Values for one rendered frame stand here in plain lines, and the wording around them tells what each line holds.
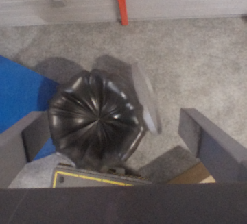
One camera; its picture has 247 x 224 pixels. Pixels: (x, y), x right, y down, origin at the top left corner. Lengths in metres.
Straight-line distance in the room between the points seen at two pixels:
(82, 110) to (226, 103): 1.18
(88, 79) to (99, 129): 0.29
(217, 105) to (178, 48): 0.60
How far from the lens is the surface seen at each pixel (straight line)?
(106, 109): 1.00
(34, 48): 1.94
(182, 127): 0.16
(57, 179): 1.37
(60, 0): 1.55
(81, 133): 1.01
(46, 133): 0.17
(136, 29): 1.73
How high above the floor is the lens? 1.51
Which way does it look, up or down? 81 degrees down
